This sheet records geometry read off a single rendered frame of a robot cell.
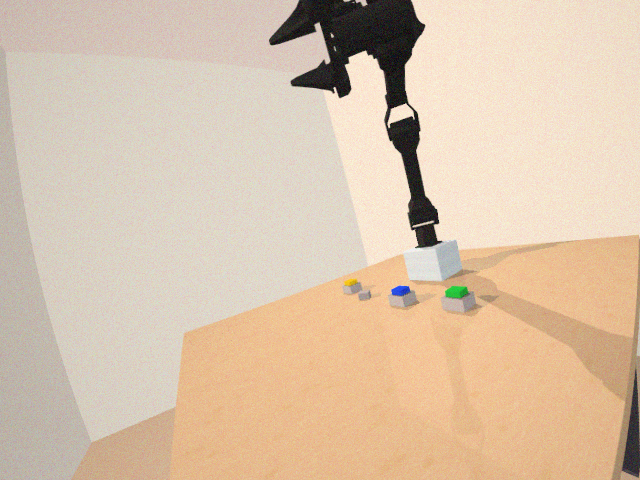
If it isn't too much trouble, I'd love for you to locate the green button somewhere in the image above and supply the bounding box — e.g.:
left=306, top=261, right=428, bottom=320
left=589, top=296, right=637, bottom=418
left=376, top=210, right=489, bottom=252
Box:
left=440, top=286, right=476, bottom=313

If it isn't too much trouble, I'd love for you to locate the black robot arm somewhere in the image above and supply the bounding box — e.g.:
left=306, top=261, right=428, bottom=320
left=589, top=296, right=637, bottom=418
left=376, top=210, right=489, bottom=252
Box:
left=366, top=0, right=442, bottom=248

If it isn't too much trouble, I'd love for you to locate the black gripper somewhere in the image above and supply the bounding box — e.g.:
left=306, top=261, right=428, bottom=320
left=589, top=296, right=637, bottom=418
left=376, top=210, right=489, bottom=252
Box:
left=269, top=0, right=380, bottom=99

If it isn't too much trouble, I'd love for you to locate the blue button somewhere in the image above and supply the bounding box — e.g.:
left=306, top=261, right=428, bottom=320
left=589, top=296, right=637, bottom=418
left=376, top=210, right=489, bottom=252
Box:
left=388, top=285, right=417, bottom=307

